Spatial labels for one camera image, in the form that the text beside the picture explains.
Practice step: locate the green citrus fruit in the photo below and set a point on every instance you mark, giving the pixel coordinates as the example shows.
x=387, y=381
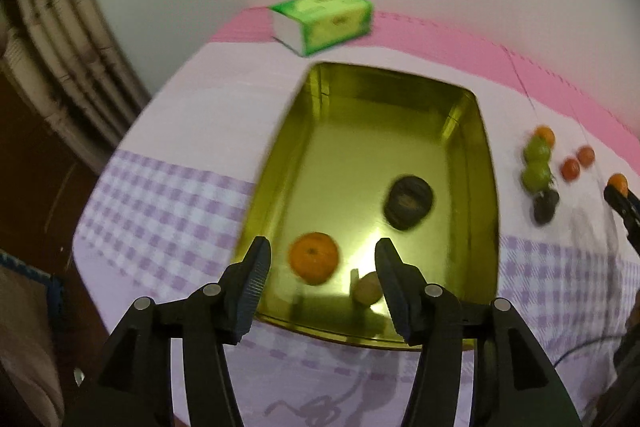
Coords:
x=535, y=177
x=537, y=152

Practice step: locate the brown wooden door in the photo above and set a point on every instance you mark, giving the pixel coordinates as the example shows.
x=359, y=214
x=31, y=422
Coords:
x=30, y=187

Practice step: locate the dark passion fruit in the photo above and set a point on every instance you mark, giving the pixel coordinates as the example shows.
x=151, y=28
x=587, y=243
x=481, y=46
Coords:
x=409, y=202
x=544, y=207

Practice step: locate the small red tomato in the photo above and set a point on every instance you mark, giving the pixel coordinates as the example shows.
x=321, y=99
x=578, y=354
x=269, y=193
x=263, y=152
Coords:
x=570, y=169
x=586, y=155

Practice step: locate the beige panel with blue edge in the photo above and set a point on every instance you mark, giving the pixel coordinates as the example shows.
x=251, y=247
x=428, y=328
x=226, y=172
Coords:
x=25, y=332

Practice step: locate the gold metal tray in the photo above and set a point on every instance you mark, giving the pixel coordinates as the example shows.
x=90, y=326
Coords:
x=375, y=147

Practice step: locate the beige patterned curtain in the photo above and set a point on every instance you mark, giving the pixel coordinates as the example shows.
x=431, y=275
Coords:
x=65, y=47

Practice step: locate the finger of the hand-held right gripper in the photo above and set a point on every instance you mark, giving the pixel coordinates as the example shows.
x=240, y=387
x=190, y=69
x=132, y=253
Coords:
x=624, y=207

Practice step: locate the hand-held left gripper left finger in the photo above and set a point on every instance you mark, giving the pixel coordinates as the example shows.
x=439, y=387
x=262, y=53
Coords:
x=252, y=292

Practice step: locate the pink mat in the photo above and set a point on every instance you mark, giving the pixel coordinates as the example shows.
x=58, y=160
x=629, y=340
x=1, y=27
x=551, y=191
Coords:
x=450, y=47

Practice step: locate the orange mandarin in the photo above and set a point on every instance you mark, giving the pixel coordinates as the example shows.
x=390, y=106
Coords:
x=617, y=181
x=314, y=257
x=546, y=135

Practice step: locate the green tissue pack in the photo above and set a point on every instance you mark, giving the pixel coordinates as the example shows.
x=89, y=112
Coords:
x=325, y=22

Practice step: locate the brown kiwi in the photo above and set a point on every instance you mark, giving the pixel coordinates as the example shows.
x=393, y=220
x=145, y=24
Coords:
x=367, y=289

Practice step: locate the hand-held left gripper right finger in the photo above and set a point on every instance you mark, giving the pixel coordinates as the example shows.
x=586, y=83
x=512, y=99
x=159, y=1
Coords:
x=395, y=292

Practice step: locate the purple checked tablecloth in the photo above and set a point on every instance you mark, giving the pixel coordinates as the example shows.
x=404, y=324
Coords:
x=200, y=107

